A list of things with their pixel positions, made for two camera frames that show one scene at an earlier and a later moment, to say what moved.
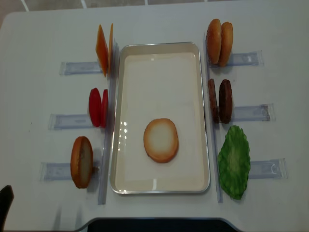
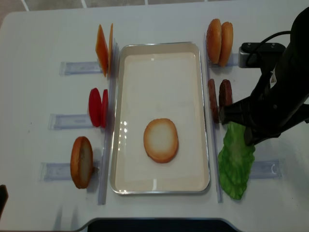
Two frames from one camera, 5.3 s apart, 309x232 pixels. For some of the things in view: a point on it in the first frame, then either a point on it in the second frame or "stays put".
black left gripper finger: x=7 y=197 to x=4 y=197
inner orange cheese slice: x=110 y=48 stays put
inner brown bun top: x=214 y=40 stays put
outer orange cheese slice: x=102 y=50 stays put
